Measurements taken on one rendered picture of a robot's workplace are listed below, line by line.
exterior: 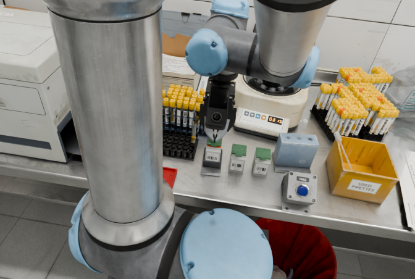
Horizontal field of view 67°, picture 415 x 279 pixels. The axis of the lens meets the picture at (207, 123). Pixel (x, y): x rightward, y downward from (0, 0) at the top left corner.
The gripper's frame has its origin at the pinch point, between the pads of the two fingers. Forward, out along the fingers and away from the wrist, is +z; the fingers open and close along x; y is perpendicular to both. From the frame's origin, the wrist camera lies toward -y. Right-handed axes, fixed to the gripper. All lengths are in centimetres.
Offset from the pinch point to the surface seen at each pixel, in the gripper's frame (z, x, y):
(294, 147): 1.1, -21.4, 2.4
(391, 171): 1.0, -45.0, -2.1
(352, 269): 97, -77, 24
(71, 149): 5.8, 37.3, -4.3
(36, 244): 97, 83, 13
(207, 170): 8.4, 1.0, -3.1
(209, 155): 4.2, 0.8, -1.6
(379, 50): -6, -57, 54
